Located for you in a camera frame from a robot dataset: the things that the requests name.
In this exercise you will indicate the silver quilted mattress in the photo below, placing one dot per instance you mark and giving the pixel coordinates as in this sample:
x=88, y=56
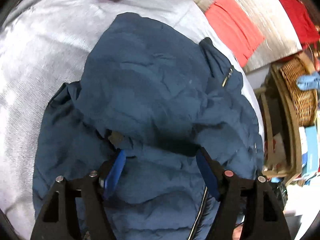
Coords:
x=270, y=17

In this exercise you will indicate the grey bed blanket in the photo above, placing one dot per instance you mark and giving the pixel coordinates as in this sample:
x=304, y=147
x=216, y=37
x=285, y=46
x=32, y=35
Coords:
x=45, y=44

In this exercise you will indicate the red cloth on headboard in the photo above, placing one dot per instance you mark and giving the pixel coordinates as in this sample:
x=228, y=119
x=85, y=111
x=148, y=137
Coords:
x=301, y=21

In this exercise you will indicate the orange-red pillow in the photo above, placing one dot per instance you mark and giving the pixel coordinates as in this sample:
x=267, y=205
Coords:
x=234, y=29

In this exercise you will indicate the light blue cloth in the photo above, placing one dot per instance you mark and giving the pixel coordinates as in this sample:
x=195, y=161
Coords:
x=309, y=82

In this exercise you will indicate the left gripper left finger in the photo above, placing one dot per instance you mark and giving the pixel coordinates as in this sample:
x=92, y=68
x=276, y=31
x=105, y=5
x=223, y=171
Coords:
x=97, y=187

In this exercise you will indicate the wooden shelf rack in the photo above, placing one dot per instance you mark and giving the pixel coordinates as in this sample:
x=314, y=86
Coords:
x=283, y=150

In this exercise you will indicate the navy blue padded jacket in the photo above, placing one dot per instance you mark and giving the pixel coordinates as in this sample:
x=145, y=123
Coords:
x=154, y=93

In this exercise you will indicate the wicker basket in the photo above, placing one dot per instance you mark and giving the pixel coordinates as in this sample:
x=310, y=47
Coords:
x=304, y=101

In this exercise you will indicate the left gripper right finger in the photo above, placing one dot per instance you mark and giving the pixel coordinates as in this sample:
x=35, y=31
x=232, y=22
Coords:
x=221, y=184

